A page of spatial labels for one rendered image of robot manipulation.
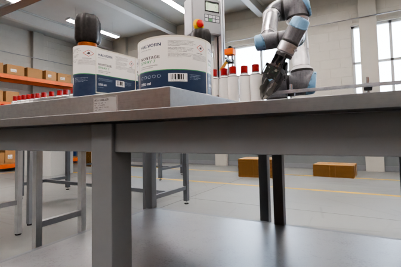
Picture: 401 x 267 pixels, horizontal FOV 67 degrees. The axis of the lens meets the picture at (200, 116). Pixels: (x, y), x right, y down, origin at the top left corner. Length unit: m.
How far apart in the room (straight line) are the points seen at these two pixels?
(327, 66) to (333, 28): 0.78
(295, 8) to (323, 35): 5.21
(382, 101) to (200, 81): 0.45
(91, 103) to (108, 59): 0.33
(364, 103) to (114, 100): 0.50
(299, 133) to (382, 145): 0.11
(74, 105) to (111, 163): 0.21
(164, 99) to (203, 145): 0.14
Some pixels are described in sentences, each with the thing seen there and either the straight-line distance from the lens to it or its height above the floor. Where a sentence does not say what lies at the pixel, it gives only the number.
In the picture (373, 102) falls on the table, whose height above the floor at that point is 0.82.
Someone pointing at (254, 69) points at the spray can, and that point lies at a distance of 1.36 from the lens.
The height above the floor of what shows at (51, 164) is 0.23.
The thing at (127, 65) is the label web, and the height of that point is 1.03.
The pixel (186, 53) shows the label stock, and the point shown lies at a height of 0.98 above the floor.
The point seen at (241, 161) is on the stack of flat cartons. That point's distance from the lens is 5.41.
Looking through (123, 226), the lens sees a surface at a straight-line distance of 0.70.
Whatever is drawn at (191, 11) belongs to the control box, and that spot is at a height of 1.39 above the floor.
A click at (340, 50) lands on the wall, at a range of 6.81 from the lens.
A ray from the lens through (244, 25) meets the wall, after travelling 7.51.
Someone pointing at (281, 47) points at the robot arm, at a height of 1.12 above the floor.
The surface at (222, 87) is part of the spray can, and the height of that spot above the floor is 0.99.
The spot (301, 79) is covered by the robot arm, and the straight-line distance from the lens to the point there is 1.62.
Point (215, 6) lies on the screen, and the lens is 1.65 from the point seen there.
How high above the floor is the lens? 0.78
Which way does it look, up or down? 3 degrees up
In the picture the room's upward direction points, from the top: 1 degrees counter-clockwise
